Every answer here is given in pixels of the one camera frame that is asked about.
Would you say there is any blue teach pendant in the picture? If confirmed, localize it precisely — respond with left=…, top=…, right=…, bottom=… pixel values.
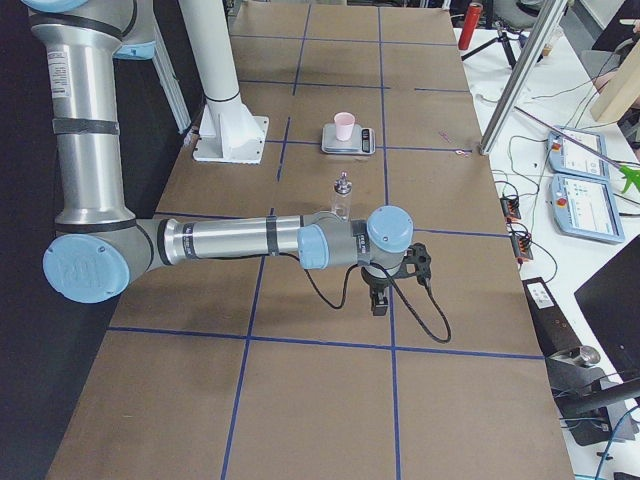
left=547, top=128, right=609, bottom=179
left=550, top=174, right=625, bottom=244

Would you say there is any clear glass sauce bottle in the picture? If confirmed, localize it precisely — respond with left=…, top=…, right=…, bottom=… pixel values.
left=331, top=171, right=353, bottom=221

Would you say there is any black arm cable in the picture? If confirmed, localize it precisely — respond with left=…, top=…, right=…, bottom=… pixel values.
left=279, top=252, right=452, bottom=344

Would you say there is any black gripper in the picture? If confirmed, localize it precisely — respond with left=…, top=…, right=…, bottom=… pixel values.
left=361, top=265, right=392, bottom=316

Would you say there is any aluminium frame post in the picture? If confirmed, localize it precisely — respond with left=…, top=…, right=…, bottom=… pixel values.
left=479, top=0, right=568, bottom=155

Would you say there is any red cylinder tube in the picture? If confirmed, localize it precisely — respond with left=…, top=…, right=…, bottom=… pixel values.
left=458, top=2, right=483, bottom=51

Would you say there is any lower blue teach pendant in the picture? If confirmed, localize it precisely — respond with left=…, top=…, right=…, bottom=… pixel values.
left=550, top=174, right=625, bottom=244

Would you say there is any upper blue teach pendant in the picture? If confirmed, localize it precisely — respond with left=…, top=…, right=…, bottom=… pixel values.
left=547, top=128, right=609, bottom=179

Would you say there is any green-handled reacher grabber tool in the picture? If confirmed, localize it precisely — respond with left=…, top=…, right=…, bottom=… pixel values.
left=514, top=106, right=640, bottom=193

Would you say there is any orange terminal connector block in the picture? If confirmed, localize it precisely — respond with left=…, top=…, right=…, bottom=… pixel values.
left=509, top=229, right=533, bottom=265
left=500, top=194, right=521, bottom=221

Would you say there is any black monitor corner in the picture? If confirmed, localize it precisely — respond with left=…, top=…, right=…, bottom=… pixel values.
left=574, top=236, right=640, bottom=378

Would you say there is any white camera pillar with base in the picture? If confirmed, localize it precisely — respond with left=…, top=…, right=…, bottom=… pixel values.
left=179, top=0, right=269, bottom=164

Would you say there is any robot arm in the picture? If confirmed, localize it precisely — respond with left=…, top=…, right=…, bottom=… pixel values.
left=27, top=1, right=429, bottom=314

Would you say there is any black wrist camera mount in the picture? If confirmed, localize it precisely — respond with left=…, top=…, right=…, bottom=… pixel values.
left=396, top=242, right=431, bottom=291

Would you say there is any pink paper cup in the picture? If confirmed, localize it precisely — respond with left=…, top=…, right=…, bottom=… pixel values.
left=333, top=112, right=355, bottom=141

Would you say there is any silver digital kitchen scale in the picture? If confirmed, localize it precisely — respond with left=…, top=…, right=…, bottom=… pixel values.
left=321, top=123, right=376, bottom=156

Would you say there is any wooden beam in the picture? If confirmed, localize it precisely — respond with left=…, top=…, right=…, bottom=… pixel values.
left=591, top=42, right=640, bottom=123

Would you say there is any black tripod leg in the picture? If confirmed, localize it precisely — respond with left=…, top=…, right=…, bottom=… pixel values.
left=461, top=23, right=528, bottom=69

